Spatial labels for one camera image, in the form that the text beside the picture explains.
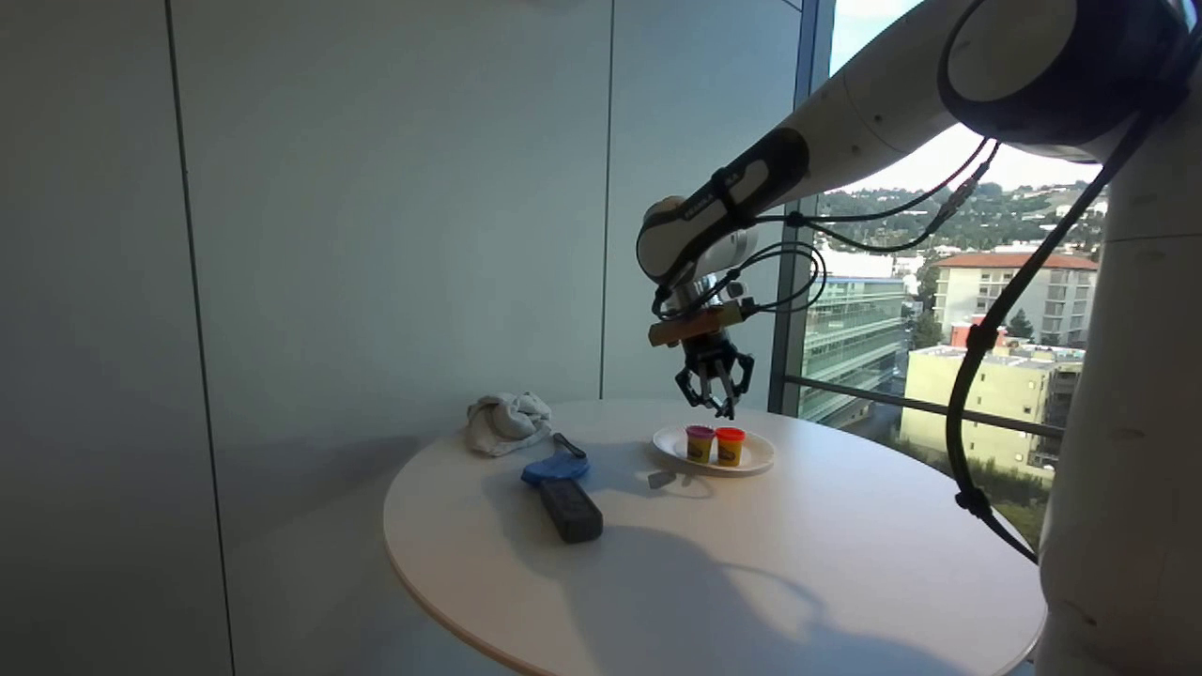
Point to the building with orange roof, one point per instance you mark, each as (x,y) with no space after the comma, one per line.
(1014,303)

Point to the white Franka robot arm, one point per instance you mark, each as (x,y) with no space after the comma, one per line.
(1129,437)

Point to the dark window frame post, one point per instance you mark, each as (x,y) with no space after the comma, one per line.
(791,362)

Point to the glass office building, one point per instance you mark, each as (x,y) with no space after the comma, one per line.
(858,358)

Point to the window railing bar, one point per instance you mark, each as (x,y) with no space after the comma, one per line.
(904,399)

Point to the tan wrist camera mount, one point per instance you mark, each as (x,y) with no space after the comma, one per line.
(692,327)

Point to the yellow cup with orange lid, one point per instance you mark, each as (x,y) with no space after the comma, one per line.
(731,443)

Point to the black plastic knife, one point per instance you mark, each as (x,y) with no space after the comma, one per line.
(567,443)

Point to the yellow cup with purple lid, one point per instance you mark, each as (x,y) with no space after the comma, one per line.
(701,443)

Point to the yellowish building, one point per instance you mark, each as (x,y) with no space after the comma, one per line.
(934,397)

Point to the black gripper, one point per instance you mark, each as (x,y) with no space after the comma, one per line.
(713,362)

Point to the white paper plate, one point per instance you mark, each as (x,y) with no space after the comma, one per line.
(756,456)

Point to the blue object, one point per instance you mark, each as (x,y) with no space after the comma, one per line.
(552,470)

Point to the white crumpled cloth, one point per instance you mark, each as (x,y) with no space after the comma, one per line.
(500,419)

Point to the black rectangular block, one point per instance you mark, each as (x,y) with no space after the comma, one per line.
(571,512)

